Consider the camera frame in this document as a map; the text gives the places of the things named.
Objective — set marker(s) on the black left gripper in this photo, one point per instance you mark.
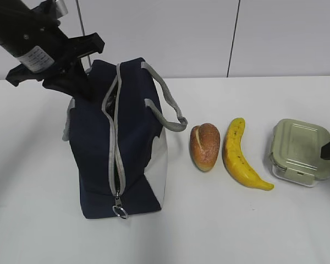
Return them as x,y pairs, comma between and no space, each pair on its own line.
46,54

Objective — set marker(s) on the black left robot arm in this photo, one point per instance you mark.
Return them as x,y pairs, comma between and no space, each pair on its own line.
17,8

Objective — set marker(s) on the navy blue lunch bag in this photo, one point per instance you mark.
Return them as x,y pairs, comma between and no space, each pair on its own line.
118,139

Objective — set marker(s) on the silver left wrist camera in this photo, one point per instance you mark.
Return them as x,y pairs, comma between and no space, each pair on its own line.
54,9

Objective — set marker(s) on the brown bread roll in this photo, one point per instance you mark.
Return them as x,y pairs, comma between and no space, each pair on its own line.
204,146

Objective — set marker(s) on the green lidded food container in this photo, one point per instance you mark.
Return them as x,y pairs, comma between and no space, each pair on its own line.
295,152

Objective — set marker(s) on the yellow banana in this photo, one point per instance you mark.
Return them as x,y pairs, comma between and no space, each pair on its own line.
235,161

